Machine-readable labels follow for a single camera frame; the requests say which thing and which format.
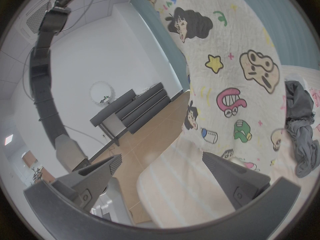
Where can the blue-green curtain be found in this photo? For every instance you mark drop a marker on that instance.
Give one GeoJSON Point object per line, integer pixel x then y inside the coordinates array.
{"type": "Point", "coordinates": [287, 21]}

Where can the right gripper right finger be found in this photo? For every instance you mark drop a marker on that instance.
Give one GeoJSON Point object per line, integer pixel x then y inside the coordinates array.
{"type": "Point", "coordinates": [232, 179]}

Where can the black chest of drawers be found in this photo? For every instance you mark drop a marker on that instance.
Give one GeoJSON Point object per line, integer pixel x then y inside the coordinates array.
{"type": "Point", "coordinates": [142, 109]}

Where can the round white mirror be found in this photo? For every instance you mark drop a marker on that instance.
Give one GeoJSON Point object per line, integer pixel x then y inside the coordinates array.
{"type": "Point", "coordinates": [100, 94]}

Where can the square ceiling light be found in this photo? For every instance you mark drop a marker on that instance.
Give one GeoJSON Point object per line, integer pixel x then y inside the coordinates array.
{"type": "Point", "coordinates": [9, 139]}

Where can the bed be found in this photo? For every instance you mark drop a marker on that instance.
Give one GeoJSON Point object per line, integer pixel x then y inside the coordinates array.
{"type": "Point", "coordinates": [180, 184]}

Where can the ceiling air vent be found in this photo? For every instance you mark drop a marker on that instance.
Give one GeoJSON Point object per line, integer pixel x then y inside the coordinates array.
{"type": "Point", "coordinates": [35, 19]}

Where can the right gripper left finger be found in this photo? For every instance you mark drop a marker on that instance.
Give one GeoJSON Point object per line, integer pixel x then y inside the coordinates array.
{"type": "Point", "coordinates": [100, 179]}

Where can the white printed pyjama top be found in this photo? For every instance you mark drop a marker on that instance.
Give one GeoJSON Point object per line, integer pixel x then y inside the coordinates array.
{"type": "Point", "coordinates": [225, 71]}

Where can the pile of clothes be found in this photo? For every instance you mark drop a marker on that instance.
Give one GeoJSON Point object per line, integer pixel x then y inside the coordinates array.
{"type": "Point", "coordinates": [297, 101]}

